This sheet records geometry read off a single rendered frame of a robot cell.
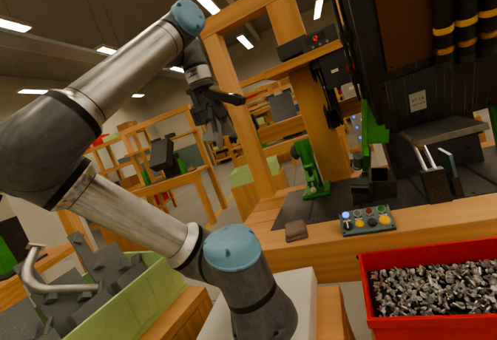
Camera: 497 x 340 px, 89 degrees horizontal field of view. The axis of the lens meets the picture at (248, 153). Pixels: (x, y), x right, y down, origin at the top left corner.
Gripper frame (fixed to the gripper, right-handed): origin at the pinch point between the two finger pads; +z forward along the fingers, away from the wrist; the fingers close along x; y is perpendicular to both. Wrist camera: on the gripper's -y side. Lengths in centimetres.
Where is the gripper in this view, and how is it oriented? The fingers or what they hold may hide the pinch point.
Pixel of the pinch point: (230, 144)
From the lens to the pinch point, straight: 77.6
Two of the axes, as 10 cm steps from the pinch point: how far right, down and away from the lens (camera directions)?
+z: 3.4, 9.3, 1.1
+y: -8.8, 2.7, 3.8
